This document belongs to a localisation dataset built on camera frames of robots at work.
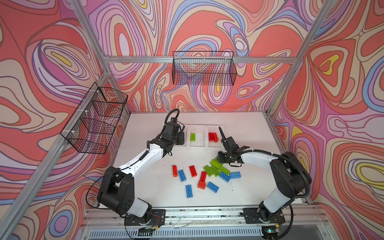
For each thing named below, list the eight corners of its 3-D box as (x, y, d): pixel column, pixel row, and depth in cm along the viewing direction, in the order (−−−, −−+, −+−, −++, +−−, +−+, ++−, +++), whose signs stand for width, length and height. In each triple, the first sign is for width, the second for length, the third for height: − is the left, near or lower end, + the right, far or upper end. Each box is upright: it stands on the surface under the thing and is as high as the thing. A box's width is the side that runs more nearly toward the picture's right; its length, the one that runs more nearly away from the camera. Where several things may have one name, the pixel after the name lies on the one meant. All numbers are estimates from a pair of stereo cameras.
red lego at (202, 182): (197, 187, 85) (197, 186, 83) (201, 171, 91) (201, 170, 89) (204, 189, 84) (205, 188, 82) (208, 173, 90) (208, 172, 88)
